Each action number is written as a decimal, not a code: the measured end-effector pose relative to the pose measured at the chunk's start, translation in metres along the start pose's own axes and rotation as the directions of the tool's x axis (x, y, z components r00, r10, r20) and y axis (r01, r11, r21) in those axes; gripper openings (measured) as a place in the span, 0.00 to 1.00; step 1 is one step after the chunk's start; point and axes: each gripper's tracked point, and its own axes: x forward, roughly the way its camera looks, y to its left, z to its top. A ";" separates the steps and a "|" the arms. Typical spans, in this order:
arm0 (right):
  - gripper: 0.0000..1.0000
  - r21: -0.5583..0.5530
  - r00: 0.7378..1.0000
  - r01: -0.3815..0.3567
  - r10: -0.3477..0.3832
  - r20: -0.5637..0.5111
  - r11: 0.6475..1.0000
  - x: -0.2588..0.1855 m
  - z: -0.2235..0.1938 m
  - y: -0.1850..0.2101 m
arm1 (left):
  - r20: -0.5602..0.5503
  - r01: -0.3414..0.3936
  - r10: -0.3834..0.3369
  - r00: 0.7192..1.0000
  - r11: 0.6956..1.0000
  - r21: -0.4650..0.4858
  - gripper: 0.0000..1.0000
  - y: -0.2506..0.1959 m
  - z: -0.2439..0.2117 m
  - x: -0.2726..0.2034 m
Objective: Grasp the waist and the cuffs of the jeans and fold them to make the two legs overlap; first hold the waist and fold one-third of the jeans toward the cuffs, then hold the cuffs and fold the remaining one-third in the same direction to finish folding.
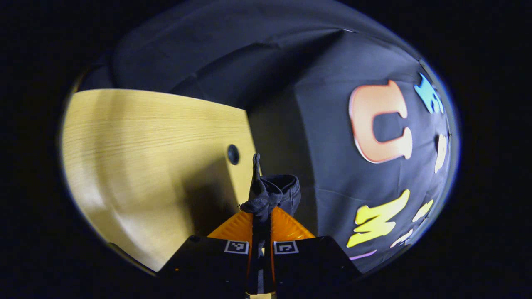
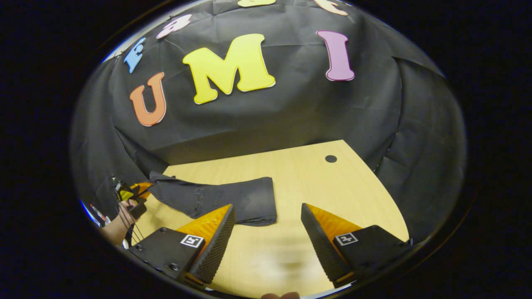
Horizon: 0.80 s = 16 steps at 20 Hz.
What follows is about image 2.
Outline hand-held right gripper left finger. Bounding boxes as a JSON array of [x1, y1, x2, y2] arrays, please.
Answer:
[[130, 204, 236, 290]]

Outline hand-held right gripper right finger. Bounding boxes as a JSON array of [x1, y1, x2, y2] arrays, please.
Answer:
[[301, 203, 412, 288]]

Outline dark grey jeans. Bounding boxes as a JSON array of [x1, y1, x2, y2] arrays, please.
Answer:
[[148, 172, 278, 227]]

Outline black backdrop cloth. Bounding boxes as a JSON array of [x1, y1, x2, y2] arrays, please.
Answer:
[[71, 0, 466, 245]]

